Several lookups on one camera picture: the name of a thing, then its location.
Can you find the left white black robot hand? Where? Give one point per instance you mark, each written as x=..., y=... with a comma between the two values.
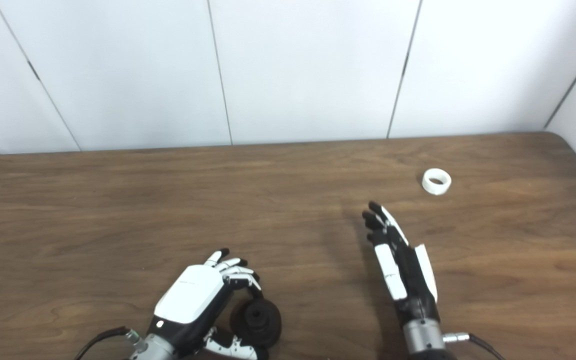
x=190, y=295

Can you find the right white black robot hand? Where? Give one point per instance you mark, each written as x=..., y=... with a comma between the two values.
x=408, y=280

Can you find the round black part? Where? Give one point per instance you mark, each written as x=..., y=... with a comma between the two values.
x=260, y=320

